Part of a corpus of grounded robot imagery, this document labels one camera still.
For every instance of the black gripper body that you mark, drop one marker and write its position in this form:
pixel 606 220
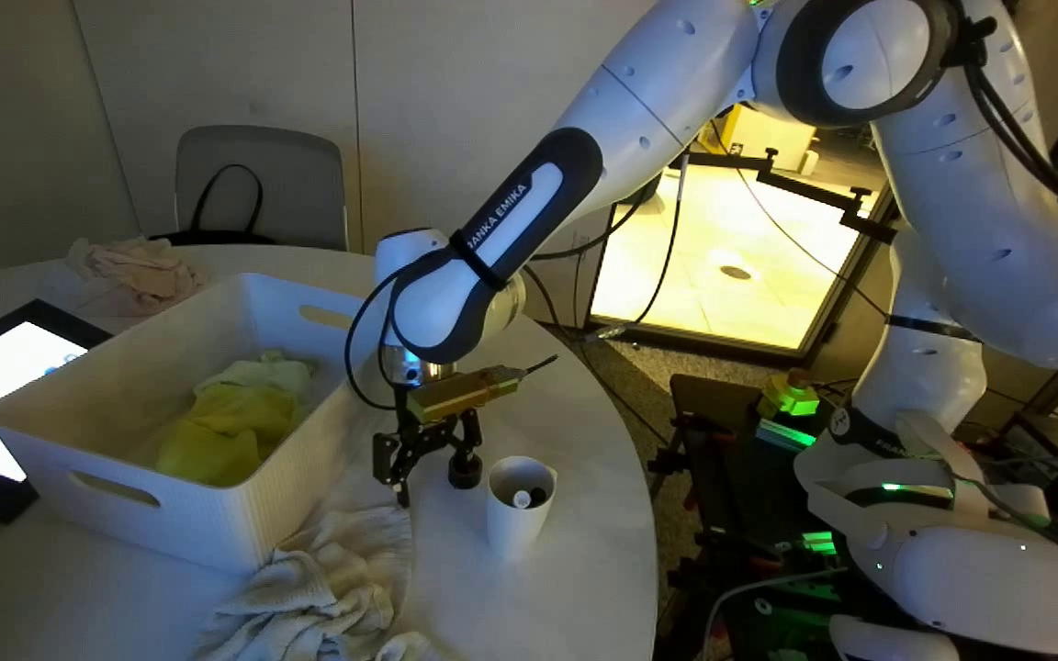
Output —
pixel 432 439

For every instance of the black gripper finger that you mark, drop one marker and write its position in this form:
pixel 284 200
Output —
pixel 388 463
pixel 466 439

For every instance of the green Expo marker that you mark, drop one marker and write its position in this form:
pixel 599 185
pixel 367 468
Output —
pixel 520 498

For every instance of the black Expo marker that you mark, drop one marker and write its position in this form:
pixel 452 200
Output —
pixel 535 494

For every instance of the white waffle towel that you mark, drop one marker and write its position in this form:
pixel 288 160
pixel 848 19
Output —
pixel 308 588

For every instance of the bright yellow cloth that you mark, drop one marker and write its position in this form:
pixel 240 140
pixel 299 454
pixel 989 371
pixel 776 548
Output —
pixel 230 435

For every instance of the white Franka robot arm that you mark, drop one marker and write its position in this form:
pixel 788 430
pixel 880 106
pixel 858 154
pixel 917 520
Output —
pixel 676 85

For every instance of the white cup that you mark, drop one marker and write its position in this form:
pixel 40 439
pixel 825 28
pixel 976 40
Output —
pixel 515 526

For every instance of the white plastic basket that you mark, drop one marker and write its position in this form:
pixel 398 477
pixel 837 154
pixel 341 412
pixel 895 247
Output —
pixel 186 517

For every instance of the grey office chair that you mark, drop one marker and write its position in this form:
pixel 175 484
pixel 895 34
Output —
pixel 308 185

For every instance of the pink cloth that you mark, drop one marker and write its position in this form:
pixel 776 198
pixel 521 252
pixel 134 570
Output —
pixel 136 270

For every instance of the black camera stand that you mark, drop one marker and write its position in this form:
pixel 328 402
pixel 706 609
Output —
pixel 825 188

